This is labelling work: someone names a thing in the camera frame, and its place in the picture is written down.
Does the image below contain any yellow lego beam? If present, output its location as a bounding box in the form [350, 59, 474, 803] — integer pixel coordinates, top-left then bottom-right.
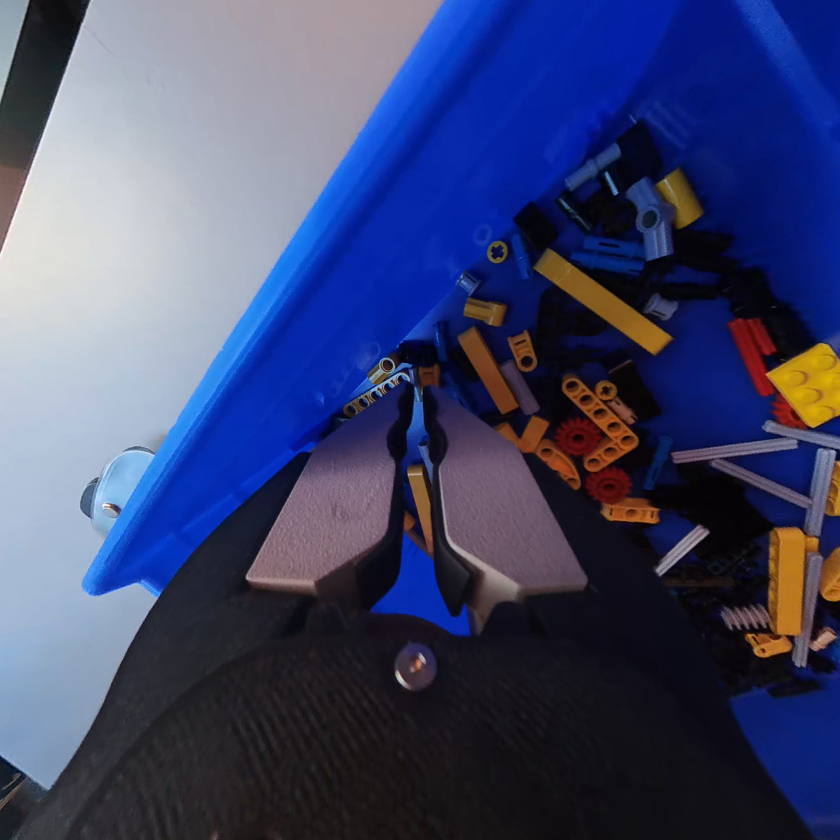
[407, 463, 435, 555]

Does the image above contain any pile of lego pieces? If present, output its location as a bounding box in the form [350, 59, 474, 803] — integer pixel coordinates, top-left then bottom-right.
[338, 121, 840, 697]

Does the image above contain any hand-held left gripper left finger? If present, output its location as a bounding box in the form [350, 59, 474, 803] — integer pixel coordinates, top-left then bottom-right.
[246, 381, 421, 611]

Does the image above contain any round metal knob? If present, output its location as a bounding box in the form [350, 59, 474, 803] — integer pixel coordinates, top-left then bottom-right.
[80, 446, 158, 539]

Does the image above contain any black frame bar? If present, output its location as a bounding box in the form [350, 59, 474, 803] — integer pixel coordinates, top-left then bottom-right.
[0, 0, 89, 165]

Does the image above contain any blue plastic bin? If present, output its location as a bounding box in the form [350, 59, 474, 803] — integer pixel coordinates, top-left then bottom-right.
[82, 0, 840, 840]

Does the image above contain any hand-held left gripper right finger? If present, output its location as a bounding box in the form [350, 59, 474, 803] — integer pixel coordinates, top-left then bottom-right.
[420, 384, 589, 636]

